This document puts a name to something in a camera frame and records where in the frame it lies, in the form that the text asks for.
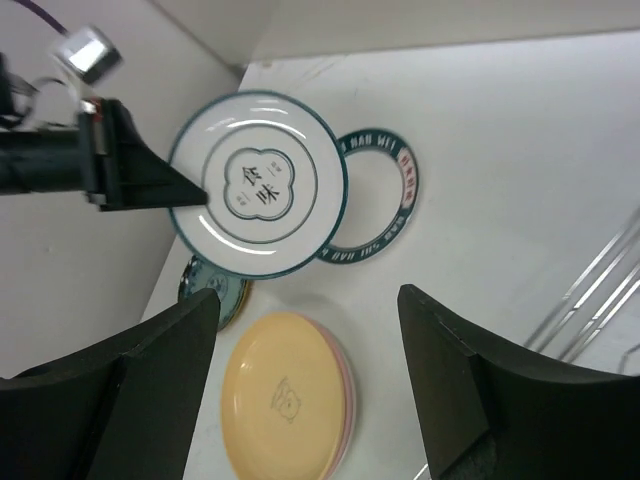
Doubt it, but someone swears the yellow patterned brown plate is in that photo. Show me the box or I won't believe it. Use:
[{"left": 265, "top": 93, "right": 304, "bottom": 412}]
[{"left": 218, "top": 279, "right": 251, "bottom": 331}]

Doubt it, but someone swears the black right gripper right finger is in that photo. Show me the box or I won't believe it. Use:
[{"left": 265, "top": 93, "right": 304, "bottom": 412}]
[{"left": 397, "top": 285, "right": 639, "bottom": 479}]

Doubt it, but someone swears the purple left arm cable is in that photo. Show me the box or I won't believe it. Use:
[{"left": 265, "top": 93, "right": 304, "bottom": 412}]
[{"left": 14, "top": 0, "right": 71, "bottom": 34}]

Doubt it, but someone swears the pink plate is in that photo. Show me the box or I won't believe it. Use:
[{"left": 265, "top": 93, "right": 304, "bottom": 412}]
[{"left": 308, "top": 319, "right": 357, "bottom": 479}]

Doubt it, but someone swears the metal wire dish rack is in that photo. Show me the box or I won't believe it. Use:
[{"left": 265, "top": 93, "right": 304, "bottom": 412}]
[{"left": 414, "top": 204, "right": 640, "bottom": 480}]

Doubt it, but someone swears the black blue patterned plate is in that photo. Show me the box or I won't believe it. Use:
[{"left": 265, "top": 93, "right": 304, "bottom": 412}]
[{"left": 177, "top": 254, "right": 249, "bottom": 333}]

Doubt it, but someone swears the beige plate with line pattern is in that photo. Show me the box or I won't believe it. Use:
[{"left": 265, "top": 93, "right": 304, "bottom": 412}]
[{"left": 169, "top": 90, "right": 349, "bottom": 279}]

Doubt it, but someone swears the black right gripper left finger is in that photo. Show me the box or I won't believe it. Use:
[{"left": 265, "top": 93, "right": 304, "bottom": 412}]
[{"left": 1, "top": 289, "right": 220, "bottom": 479}]

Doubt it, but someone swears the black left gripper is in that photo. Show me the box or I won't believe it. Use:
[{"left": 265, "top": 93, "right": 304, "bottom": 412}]
[{"left": 1, "top": 62, "right": 208, "bottom": 211}]

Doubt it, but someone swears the yellow bear plate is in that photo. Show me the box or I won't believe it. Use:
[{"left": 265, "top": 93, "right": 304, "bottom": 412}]
[{"left": 220, "top": 312, "right": 347, "bottom": 479}]

